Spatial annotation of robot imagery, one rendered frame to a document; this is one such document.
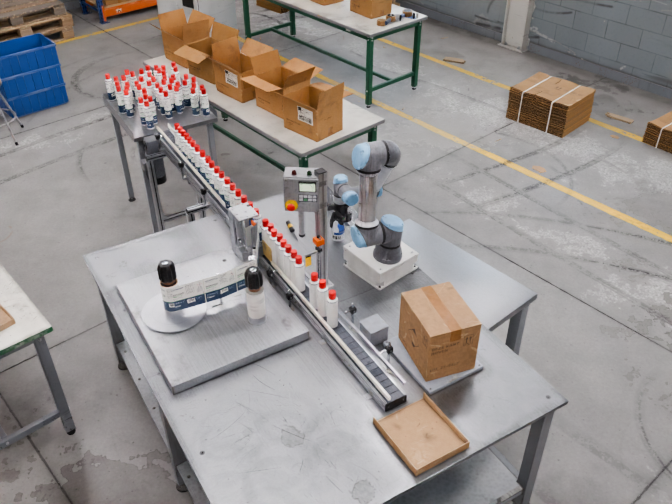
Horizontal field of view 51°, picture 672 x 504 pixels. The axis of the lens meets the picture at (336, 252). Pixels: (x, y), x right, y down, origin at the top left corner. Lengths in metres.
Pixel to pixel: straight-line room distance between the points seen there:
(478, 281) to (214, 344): 1.39
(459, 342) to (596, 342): 1.87
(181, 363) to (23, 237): 2.90
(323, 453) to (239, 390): 0.49
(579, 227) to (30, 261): 4.14
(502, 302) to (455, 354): 0.61
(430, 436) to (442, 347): 0.37
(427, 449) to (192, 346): 1.15
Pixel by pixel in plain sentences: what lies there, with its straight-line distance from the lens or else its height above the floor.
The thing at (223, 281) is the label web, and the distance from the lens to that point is 3.40.
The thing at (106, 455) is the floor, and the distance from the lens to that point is 4.13.
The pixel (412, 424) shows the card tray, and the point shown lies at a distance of 3.00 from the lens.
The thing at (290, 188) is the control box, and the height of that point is 1.42.
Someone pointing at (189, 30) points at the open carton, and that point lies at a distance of 6.25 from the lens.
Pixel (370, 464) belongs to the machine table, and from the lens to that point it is 2.87.
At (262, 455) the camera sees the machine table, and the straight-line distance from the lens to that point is 2.91.
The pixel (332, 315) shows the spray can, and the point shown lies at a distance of 3.25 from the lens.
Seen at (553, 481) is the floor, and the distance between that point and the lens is 4.00.
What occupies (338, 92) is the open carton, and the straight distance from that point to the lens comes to 5.00.
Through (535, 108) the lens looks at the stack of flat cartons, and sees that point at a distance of 7.12.
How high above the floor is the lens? 3.14
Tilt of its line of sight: 37 degrees down
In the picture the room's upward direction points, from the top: straight up
